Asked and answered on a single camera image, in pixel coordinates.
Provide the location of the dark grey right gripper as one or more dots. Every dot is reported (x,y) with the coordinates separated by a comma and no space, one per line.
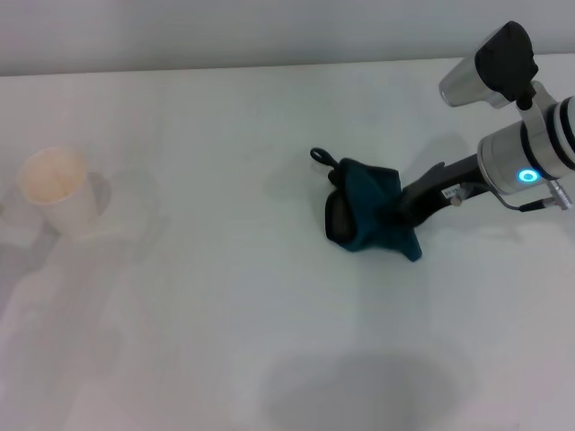
(442,190)

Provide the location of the blue rag with black trim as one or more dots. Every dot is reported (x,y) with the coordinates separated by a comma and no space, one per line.
(368,202)

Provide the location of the white paper cup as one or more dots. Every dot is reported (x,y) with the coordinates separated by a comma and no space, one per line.
(56,188)

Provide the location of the silver black wrist camera housing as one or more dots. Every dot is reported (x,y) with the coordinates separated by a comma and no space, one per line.
(492,67)

